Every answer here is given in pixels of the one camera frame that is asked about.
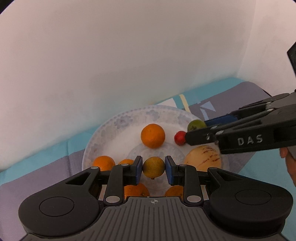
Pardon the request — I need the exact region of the person's right hand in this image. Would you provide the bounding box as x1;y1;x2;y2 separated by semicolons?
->
280;148;296;186

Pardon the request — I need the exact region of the large orange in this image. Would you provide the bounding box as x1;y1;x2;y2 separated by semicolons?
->
165;185;184;200

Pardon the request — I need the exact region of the orange in bowl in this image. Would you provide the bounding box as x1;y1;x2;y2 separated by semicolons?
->
124;183;150;199
118;159;134;165
140;123;166;149
92;156;115;171

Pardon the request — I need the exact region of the red apple right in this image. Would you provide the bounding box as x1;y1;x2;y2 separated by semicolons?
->
174;131;186;146

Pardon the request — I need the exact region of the orange in bowl back left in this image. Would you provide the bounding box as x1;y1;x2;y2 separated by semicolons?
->
118;159;134;165

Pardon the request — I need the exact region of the orange in bowl front centre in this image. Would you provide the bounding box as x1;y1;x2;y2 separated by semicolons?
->
124;183;150;199

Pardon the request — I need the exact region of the white floral oval bowl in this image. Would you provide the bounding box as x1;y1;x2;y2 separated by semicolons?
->
82;105;197;169

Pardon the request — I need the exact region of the yellow-green fruit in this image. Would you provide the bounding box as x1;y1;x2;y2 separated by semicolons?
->
142;157;166;179

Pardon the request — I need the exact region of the orange in bowl front left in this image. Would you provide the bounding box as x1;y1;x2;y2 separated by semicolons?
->
92;156;115;171

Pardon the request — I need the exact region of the pale striped melon in bowl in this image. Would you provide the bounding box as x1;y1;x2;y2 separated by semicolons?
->
184;145;222;171

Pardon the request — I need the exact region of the green fruit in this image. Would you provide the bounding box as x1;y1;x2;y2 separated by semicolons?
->
187;120;207;132

